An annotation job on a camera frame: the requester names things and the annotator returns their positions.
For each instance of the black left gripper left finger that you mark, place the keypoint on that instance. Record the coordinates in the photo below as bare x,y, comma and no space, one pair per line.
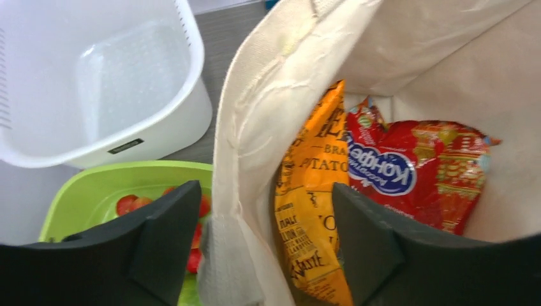
136,259

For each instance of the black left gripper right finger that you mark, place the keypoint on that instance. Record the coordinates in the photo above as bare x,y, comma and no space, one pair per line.
391,259

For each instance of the red lychee bunch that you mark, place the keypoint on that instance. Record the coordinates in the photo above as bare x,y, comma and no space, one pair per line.
131,202

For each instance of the green plastic tray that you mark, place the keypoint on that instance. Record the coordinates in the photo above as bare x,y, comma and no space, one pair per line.
89,199

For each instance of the red candy bag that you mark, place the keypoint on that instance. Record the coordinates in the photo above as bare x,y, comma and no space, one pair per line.
432,171

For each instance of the orange potato chip bag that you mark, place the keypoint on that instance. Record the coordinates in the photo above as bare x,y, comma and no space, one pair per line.
315,161

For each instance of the white plastic basket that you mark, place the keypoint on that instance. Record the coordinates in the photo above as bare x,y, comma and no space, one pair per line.
87,83

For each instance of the canvas tote bag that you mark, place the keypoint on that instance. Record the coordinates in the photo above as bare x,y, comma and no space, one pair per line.
472,62

